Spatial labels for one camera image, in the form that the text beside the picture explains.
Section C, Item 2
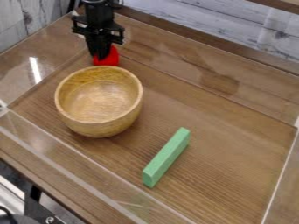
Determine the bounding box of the green rectangular block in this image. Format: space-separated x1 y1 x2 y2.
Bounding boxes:
142 127 191 188

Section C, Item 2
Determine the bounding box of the black table leg bracket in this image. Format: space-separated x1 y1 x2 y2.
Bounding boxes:
25 185 67 224

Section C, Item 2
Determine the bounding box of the clear acrylic front wall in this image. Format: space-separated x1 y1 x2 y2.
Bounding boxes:
0 101 195 224

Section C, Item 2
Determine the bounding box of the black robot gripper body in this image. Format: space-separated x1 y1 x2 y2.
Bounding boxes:
82 0 126 45

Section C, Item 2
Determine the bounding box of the light wooden bowl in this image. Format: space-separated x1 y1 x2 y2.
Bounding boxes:
54 66 145 138

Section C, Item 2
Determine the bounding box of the red strawberry toy fruit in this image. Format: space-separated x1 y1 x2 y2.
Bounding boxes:
93 45 119 67

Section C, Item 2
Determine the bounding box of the clear acrylic corner bracket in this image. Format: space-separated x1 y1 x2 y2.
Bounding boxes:
71 11 87 39

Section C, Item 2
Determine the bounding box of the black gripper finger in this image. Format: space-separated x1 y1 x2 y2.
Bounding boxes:
98 35 113 60
86 33 99 56

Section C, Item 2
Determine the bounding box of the black cable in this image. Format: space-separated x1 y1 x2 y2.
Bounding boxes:
0 206 22 224

